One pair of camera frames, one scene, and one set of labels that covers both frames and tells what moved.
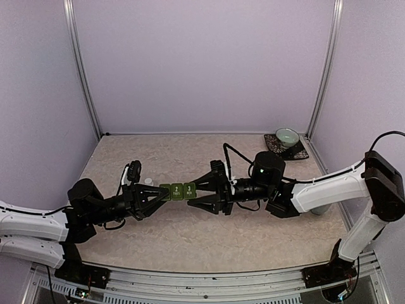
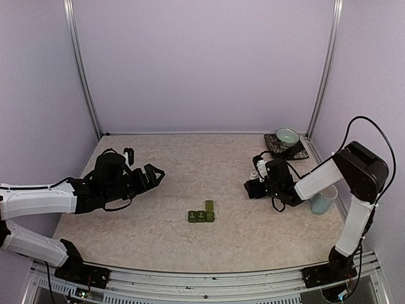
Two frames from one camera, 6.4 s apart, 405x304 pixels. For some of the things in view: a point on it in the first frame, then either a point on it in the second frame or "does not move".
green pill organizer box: [178, 191] → [203, 216]
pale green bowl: [287, 137] does not move
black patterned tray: [297, 152] does not move
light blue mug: [321, 210] does not move
